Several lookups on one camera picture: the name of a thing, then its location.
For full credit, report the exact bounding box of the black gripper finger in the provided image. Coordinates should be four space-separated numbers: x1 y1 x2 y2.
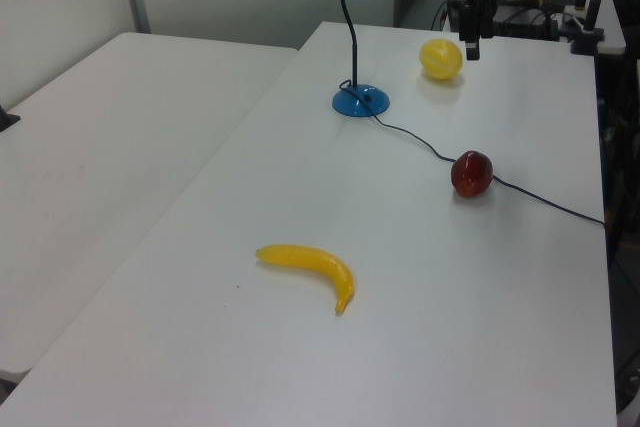
465 0 483 61
459 2 475 44

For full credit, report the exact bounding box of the black lamp power cable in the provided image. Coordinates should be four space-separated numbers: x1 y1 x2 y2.
339 78 607 229

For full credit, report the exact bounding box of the yellow banana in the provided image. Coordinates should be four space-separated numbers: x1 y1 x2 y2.
255 244 355 315

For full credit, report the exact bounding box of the dark red apple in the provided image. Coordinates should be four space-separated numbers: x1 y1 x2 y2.
450 149 495 199

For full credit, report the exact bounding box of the black camera mount foot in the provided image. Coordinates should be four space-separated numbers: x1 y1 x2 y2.
0 103 22 134

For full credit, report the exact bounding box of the black camera pole clamp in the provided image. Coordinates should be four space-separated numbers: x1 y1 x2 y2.
569 0 616 56

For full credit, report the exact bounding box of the blue desk lamp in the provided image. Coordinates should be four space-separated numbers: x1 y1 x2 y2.
328 0 391 119

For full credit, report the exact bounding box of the yellow striped melon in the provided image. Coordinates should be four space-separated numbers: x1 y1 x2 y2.
419 37 463 81

